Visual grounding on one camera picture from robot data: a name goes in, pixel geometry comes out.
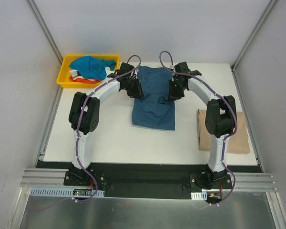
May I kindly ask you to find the yellow plastic bin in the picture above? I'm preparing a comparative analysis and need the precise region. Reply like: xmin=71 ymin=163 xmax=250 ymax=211
xmin=56 ymin=53 xmax=120 ymax=88

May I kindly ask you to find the beige folded t shirt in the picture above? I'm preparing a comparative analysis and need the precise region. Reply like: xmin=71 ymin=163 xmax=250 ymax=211
xmin=197 ymin=109 xmax=250 ymax=154

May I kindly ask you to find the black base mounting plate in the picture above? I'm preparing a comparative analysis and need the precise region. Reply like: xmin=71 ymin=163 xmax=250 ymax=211
xmin=63 ymin=162 xmax=232 ymax=198

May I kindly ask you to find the teal t shirt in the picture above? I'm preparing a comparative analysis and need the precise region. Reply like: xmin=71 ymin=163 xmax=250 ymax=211
xmin=69 ymin=56 xmax=116 ymax=81

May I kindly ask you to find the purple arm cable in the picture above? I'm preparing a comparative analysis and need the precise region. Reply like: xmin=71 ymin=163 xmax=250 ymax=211
xmin=159 ymin=50 xmax=239 ymax=208
xmin=72 ymin=54 xmax=142 ymax=203

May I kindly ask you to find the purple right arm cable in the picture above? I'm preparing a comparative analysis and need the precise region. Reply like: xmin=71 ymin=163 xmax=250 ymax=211
xmin=159 ymin=50 xmax=239 ymax=208

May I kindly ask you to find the dark blue t shirt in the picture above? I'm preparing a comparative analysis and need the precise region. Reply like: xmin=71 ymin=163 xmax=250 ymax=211
xmin=132 ymin=66 xmax=175 ymax=131

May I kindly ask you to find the orange t shirt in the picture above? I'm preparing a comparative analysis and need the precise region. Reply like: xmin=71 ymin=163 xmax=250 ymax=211
xmin=69 ymin=76 xmax=101 ymax=84

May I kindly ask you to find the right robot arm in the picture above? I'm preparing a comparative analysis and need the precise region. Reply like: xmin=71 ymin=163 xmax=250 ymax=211
xmin=168 ymin=62 xmax=237 ymax=189

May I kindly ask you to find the white t shirt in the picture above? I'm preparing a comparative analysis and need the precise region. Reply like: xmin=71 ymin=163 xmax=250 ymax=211
xmin=69 ymin=68 xmax=117 ymax=83

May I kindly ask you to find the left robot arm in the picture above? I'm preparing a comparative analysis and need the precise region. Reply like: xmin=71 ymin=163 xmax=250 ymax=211
xmin=68 ymin=62 xmax=144 ymax=186

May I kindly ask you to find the grey slotted cable duct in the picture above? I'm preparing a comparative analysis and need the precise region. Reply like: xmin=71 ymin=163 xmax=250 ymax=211
xmin=31 ymin=187 xmax=105 ymax=198

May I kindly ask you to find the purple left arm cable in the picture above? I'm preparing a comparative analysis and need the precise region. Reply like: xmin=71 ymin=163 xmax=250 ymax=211
xmin=72 ymin=54 xmax=142 ymax=203

